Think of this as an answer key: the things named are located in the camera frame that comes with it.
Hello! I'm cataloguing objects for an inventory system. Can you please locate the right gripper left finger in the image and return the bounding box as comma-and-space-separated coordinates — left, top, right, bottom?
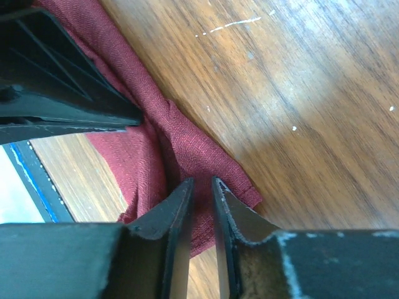
1, 178, 194, 298

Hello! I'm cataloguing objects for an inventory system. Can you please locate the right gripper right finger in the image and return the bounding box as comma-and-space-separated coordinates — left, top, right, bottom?
212, 177, 398, 298

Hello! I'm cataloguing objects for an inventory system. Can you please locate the dark red cloth napkin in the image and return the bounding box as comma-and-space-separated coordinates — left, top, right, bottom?
35, 1, 262, 256

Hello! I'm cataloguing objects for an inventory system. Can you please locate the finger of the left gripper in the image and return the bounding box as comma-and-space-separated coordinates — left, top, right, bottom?
1, 7, 143, 126
1, 120, 128, 145

